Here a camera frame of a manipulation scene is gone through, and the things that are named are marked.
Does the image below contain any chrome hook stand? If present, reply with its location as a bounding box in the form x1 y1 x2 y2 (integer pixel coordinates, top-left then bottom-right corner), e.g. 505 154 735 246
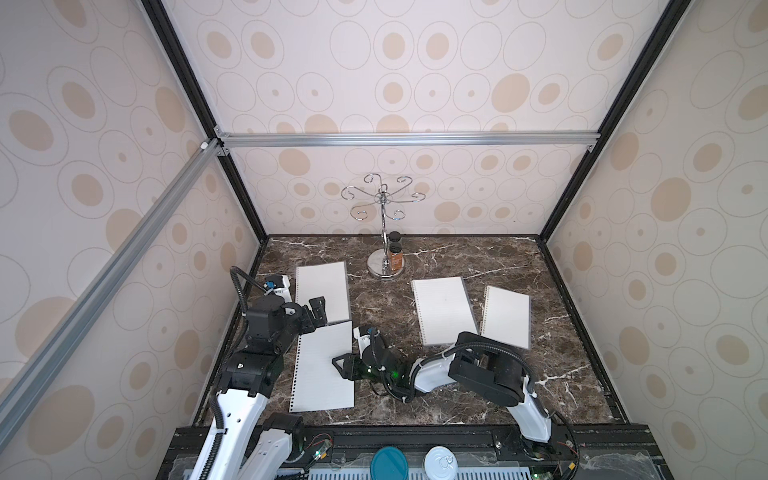
340 173 426 280

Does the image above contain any horizontal aluminium rail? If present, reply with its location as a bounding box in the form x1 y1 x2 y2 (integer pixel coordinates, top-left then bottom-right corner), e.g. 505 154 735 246
221 130 600 148

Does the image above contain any torn lined paper sheet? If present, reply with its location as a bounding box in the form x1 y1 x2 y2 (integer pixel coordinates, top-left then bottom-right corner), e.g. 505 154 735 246
290 321 354 413

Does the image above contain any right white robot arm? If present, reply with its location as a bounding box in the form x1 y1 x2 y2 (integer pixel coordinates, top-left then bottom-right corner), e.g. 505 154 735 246
331 328 553 445

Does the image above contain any large white spiral notebook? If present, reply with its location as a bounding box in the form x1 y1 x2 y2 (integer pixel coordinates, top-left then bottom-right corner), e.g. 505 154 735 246
295 261 351 324

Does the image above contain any white round lid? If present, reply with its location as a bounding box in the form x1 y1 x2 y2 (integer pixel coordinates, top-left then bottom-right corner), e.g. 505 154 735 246
423 446 459 480

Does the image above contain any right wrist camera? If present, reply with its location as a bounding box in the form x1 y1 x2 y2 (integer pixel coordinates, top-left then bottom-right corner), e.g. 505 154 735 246
353 327 371 357

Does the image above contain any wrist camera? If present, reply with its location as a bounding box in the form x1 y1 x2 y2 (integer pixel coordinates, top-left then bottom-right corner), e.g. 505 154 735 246
353 327 371 357
263 274 292 303

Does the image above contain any diagonal aluminium rail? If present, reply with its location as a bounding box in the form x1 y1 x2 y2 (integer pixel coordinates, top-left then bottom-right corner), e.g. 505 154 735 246
1 138 221 448

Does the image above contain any teal round lid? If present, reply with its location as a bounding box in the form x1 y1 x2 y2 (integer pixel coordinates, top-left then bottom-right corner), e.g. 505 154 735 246
369 446 409 480

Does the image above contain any brown spice bottle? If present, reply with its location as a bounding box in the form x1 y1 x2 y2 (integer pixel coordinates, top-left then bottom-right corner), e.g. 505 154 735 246
388 242 404 274

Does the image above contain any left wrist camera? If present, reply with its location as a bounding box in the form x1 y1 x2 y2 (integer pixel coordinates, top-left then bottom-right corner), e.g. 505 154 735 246
263 274 292 303

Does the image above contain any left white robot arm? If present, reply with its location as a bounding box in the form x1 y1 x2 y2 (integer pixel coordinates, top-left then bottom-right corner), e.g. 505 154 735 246
190 293 327 479

